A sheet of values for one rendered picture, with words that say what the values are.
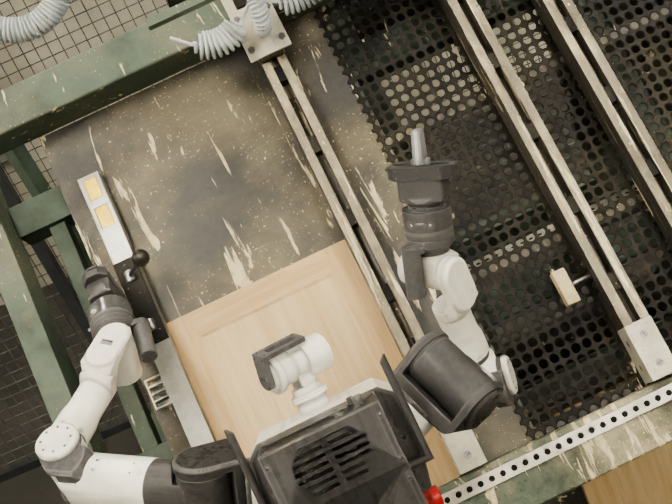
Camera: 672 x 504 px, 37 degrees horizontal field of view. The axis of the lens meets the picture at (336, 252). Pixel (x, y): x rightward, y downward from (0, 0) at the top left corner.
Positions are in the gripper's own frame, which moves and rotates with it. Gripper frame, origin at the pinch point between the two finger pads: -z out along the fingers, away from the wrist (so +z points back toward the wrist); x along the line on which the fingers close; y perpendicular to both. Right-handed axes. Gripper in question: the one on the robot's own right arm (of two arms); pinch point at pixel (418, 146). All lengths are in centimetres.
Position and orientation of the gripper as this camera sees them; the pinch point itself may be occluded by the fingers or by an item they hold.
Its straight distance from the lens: 175.4
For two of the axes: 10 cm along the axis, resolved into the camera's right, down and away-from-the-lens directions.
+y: 3.9, -3.3, 8.6
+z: 1.4, 9.5, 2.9
